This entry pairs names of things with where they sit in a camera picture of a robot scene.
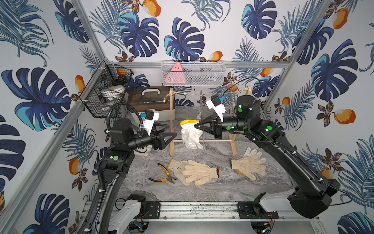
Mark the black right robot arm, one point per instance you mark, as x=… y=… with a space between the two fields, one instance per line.
x=313 y=192

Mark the beige glove red cuff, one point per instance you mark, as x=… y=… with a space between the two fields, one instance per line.
x=199 y=173

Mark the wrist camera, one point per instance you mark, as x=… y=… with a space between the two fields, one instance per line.
x=216 y=103
x=148 y=118

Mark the beige glove right side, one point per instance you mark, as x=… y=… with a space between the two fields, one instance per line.
x=251 y=163

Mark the white glove yellow cuff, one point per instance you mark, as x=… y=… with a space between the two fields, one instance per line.
x=191 y=135

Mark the black wire basket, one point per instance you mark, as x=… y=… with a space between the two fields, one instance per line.
x=106 y=75

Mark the brown lidded storage box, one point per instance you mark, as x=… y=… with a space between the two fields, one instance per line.
x=156 y=98

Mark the white object in basket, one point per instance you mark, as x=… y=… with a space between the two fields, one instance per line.
x=113 y=92

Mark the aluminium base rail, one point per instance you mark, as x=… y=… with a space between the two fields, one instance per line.
x=211 y=211

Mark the clear mesh wall tray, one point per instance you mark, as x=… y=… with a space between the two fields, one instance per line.
x=198 y=73

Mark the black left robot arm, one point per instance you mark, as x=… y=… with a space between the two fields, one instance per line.
x=112 y=170

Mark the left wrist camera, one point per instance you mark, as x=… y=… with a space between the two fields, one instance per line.
x=148 y=118

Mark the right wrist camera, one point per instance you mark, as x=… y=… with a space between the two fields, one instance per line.
x=216 y=103

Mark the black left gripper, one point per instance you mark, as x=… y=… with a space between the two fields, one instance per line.
x=159 y=140

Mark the pink triangular card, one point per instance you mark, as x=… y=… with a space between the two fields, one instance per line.
x=175 y=75

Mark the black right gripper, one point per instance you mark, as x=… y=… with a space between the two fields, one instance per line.
x=211 y=127

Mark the beige glove yellow cuff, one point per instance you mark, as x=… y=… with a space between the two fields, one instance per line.
x=178 y=167

